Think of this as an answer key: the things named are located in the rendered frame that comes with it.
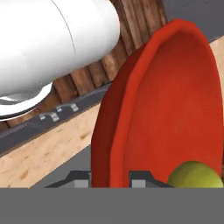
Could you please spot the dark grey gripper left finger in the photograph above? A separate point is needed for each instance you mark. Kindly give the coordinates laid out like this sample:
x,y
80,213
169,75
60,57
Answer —
x,y
78,178

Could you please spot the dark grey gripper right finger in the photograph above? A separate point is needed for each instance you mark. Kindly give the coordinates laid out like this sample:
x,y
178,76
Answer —
x,y
140,178

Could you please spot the red bowl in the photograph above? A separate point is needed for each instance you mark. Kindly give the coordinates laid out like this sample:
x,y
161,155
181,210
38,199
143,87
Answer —
x,y
175,102

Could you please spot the yellow-green lemon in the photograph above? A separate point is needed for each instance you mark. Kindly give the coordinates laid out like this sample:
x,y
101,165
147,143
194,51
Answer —
x,y
194,176

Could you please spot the white rounded cylinder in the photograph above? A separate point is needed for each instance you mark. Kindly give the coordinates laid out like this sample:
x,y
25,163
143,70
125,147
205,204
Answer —
x,y
43,43

